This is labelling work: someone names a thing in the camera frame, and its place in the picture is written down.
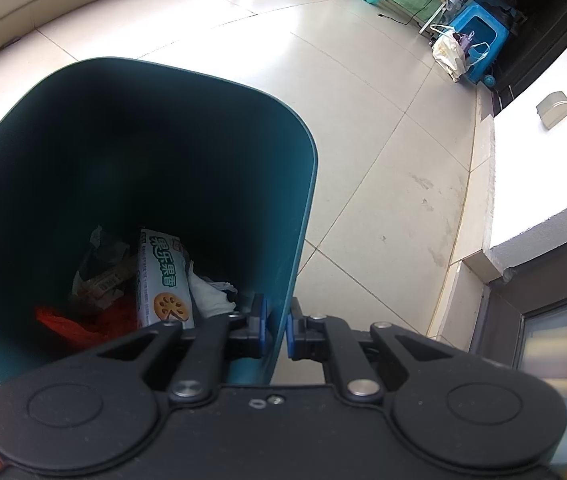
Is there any white shopping bag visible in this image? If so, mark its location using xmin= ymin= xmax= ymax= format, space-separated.
xmin=431 ymin=30 xmax=469 ymax=83

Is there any purple and white cookie packet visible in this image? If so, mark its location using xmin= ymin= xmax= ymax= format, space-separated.
xmin=136 ymin=228 xmax=196 ymax=331

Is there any red plastic bag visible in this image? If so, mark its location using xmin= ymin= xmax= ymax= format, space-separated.
xmin=34 ymin=304 xmax=99 ymax=356

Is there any pale purple plastic bag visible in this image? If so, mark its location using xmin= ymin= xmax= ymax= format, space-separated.
xmin=456 ymin=32 xmax=491 ymax=67

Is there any white and blue packet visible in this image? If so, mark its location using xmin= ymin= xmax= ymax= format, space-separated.
xmin=70 ymin=260 xmax=139 ymax=313

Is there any orange foam fruit net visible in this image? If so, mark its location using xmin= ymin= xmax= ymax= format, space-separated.
xmin=88 ymin=295 xmax=139 ymax=336

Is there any grey wall socket cover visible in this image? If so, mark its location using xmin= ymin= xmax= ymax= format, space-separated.
xmin=536 ymin=91 xmax=567 ymax=128

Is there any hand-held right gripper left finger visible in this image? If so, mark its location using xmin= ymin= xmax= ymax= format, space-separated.
xmin=78 ymin=294 xmax=269 ymax=405

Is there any teal plastic trash bin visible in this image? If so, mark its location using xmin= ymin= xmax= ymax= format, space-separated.
xmin=0 ymin=57 xmax=319 ymax=387

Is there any blue plastic stool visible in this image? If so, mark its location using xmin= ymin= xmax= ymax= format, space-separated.
xmin=451 ymin=2 xmax=511 ymax=83

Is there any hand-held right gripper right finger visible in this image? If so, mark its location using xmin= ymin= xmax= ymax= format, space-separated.
xmin=286 ymin=297 xmax=479 ymax=405

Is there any white tissue bag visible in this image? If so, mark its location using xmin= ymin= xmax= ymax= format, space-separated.
xmin=188 ymin=260 xmax=236 ymax=318

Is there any dark sliding glass door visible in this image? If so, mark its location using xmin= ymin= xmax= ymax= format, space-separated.
xmin=468 ymin=280 xmax=567 ymax=480

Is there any black cable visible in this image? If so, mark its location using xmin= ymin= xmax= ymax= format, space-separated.
xmin=377 ymin=0 xmax=437 ymax=26

